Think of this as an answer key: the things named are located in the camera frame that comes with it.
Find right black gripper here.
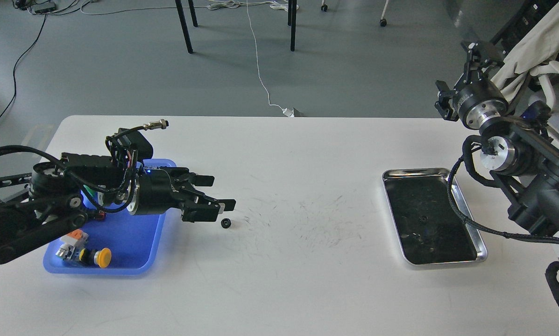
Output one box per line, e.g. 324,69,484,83
435,41,509,130

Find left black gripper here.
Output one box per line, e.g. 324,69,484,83
127,167,236,223

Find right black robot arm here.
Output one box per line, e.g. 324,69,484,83
435,41,559,245

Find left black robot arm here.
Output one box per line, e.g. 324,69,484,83
0,119,236,268

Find blue plastic tray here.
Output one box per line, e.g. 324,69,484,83
43,158,177,276

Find yellow mushroom push button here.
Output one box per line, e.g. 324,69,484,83
55,247,112,268

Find orange white contact block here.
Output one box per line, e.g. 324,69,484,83
60,229,89,247

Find white power adapter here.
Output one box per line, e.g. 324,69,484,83
282,108,304,118

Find silver metal tray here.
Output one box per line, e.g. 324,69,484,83
382,168,488,268

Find black table leg left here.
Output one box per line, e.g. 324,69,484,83
175,0,198,55

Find black table leg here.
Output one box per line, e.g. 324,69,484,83
175,0,198,55
288,0,297,52

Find black table leg right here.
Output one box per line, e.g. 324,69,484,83
288,0,297,52

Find black power strip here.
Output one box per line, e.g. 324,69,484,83
28,1,57,15

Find white chair frame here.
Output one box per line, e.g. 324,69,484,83
527,62,559,150

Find black selector switch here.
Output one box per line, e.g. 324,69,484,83
92,210,106,221

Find green push button switch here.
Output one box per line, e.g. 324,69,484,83
82,185,97,199

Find white floor cable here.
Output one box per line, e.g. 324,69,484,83
80,0,299,112

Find black floor cable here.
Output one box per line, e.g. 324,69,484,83
0,0,81,180

